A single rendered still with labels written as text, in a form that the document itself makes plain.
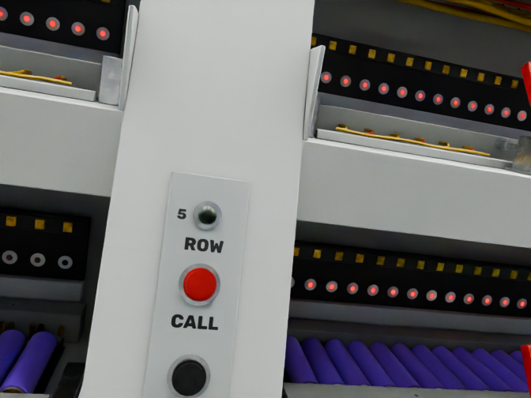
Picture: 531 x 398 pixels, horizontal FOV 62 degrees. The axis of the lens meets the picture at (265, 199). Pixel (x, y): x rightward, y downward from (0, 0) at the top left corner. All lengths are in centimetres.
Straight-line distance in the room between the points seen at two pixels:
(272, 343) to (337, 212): 8
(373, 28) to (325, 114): 23
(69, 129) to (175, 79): 6
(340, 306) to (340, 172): 19
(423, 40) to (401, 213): 33
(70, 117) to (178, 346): 12
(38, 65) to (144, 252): 15
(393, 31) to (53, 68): 37
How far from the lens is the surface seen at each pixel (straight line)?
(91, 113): 24
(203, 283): 22
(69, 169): 24
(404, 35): 56
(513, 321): 53
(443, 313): 48
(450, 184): 29
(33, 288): 40
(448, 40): 59
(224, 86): 24
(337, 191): 26
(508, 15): 54
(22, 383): 32
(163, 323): 22
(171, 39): 25
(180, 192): 23
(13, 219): 39
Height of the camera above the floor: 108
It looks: 9 degrees up
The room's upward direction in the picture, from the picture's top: 5 degrees clockwise
